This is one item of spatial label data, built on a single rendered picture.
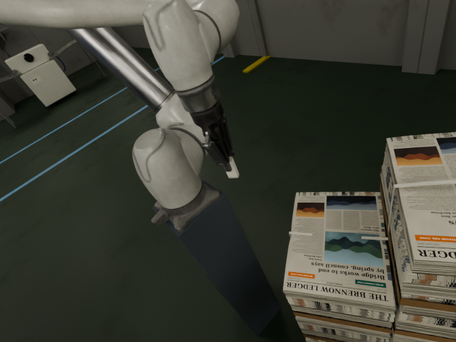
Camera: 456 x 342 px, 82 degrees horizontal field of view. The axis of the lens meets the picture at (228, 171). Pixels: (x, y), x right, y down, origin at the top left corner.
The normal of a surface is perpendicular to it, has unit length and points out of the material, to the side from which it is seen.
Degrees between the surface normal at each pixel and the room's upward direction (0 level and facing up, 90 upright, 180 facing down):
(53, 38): 90
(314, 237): 1
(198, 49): 91
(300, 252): 0
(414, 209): 5
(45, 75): 90
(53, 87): 90
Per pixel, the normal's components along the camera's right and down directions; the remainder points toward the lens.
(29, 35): 0.62, 0.36
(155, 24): -0.43, 0.46
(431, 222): -0.29, -0.74
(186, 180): 0.78, 0.20
